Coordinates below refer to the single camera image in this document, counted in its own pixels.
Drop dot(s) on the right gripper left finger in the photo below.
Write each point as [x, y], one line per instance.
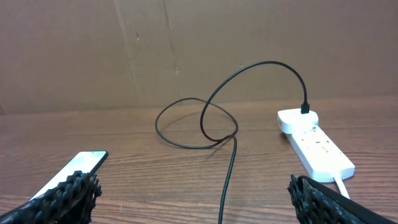
[70, 202]

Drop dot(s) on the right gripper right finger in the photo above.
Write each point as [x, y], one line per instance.
[315, 203]

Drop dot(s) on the Samsung Galaxy smartphone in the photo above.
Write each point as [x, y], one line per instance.
[84, 161]

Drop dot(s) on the white power strip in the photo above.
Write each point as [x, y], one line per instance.
[320, 156]

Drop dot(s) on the cardboard sheet backdrop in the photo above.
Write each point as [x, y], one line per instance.
[89, 55]

